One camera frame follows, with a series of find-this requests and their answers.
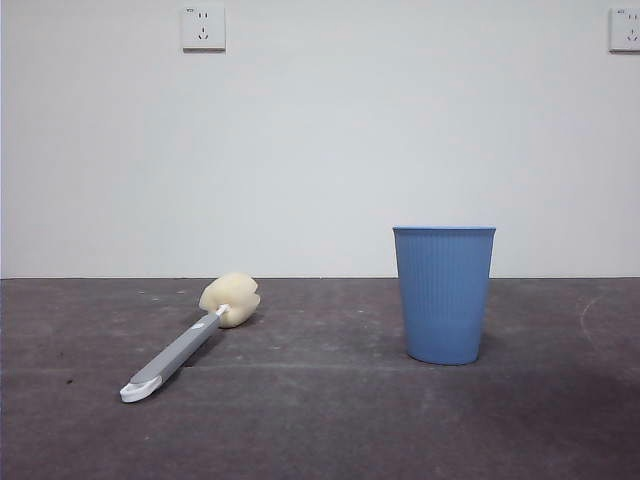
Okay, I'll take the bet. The blue ribbed plastic cup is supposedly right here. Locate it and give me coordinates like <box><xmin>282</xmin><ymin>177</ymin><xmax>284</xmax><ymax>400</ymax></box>
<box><xmin>391</xmin><ymin>225</ymin><xmax>497</xmax><ymax>366</ymax></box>

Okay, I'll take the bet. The white wall socket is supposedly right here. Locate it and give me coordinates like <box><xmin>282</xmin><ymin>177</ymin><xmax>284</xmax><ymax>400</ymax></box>
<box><xmin>608</xmin><ymin>7</ymin><xmax>640</xmax><ymax>53</ymax></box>
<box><xmin>181</xmin><ymin>5</ymin><xmax>227</xmax><ymax>53</ymax></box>

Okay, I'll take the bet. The grey-handled sponge cup brush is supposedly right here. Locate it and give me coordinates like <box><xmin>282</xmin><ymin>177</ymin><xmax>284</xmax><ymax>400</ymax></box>
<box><xmin>119</xmin><ymin>271</ymin><xmax>261</xmax><ymax>404</ymax></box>

